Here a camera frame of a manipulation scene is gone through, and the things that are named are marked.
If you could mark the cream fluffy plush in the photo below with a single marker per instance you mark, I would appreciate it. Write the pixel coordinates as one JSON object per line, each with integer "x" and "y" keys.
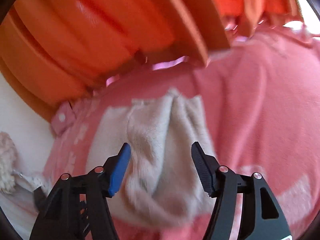
{"x": 8, "y": 155}

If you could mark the cream knitted sweater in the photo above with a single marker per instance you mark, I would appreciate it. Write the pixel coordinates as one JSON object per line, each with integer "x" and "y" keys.
{"x": 161, "y": 187}

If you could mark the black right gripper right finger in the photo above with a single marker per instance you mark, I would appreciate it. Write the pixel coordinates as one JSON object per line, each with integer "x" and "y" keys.
{"x": 261, "y": 215}

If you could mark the orange red curtain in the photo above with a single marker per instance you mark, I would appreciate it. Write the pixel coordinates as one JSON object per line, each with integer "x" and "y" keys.
{"x": 61, "y": 50}

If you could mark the pink floral bed blanket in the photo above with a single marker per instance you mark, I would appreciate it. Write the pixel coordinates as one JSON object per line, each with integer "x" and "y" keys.
{"x": 261, "y": 105}

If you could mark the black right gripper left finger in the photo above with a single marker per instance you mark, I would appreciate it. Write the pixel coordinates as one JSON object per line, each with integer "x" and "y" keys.
{"x": 77, "y": 206}

